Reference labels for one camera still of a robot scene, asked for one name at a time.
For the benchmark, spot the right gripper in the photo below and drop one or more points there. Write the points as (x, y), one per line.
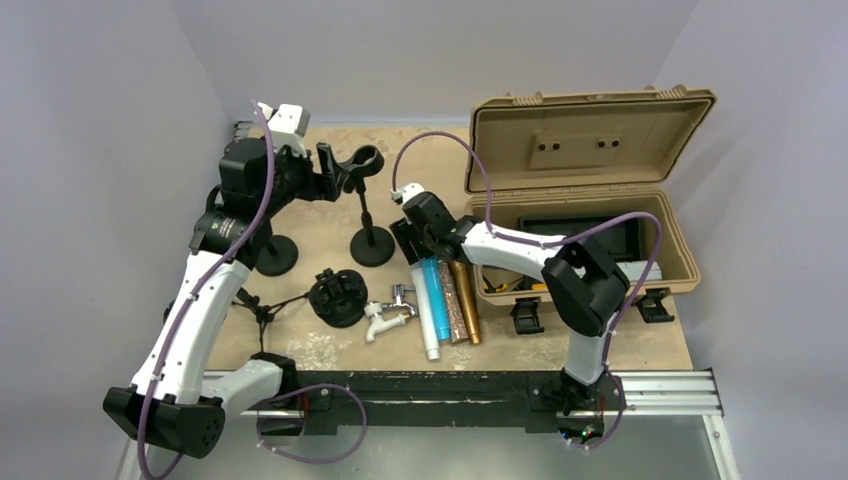
(414, 248)

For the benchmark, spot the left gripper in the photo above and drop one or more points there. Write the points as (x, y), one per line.
(318, 187)

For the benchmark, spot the black stand with clip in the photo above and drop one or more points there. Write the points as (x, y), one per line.
(279, 255)
(370, 246)

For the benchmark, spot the blue microphone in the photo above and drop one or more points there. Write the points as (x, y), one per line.
(436, 297)

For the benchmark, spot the white microphone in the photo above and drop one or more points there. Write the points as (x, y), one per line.
(430, 340)

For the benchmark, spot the gold microphone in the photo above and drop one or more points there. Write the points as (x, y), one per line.
(467, 300)

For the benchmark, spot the black stand with shock mount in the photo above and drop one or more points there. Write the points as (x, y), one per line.
(339, 297)

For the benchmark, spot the glitter silver microphone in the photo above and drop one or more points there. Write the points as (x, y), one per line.
(458, 329)

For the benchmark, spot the black tripod shock mount stand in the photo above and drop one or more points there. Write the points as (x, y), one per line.
(264, 314)

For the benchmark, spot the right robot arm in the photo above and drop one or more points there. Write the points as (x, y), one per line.
(585, 284)

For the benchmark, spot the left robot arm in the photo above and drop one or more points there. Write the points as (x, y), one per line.
(168, 403)

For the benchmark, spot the white chrome faucet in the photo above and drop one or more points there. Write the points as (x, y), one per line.
(383, 317)

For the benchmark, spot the tan plastic case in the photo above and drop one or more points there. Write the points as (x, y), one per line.
(591, 156)

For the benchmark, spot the grey block in case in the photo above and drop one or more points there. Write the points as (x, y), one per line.
(633, 270)

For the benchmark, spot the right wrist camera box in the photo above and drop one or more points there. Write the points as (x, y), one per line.
(404, 194)

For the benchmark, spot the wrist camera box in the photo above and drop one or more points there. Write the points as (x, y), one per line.
(287, 124)
(404, 194)

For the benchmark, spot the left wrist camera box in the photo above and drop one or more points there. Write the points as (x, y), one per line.
(287, 124)

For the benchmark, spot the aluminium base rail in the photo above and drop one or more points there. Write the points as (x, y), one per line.
(535, 401)

